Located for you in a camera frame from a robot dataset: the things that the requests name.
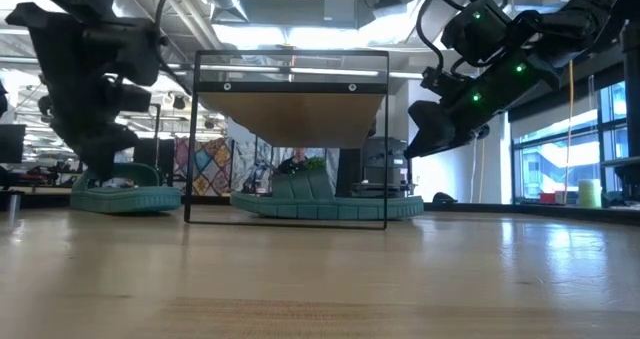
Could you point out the colourful patchwork quilt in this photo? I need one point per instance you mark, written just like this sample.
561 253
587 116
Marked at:
205 166

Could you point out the black dome object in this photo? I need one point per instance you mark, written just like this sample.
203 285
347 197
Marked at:
444 198

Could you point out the grey ceiling box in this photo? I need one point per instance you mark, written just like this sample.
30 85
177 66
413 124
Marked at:
340 7

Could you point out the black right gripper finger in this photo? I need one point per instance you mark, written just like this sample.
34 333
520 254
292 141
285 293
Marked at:
432 129

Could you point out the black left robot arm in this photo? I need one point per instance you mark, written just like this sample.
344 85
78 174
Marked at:
120 49

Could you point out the red box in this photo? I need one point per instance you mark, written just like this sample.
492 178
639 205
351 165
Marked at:
548 198

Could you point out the black printer machine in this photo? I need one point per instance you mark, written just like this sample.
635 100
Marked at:
385 164

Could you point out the small green background plant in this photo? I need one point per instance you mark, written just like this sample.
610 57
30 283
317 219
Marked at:
316 164

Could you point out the black metal table frame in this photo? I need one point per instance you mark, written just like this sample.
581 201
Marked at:
632 104

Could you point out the dark background monitor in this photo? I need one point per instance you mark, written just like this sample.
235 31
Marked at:
12 144

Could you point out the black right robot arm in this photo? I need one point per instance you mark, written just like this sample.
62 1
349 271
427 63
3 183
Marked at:
575 24

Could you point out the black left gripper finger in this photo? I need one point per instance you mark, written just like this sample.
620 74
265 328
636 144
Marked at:
102 159

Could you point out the green slide sandal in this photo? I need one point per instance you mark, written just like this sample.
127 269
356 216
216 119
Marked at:
325 209
130 199

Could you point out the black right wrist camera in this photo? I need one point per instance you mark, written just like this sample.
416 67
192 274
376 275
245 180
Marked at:
442 85

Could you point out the person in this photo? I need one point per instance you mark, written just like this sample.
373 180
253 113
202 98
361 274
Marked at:
295 165

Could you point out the wooden shelf with black frame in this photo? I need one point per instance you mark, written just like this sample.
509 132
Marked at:
295 119

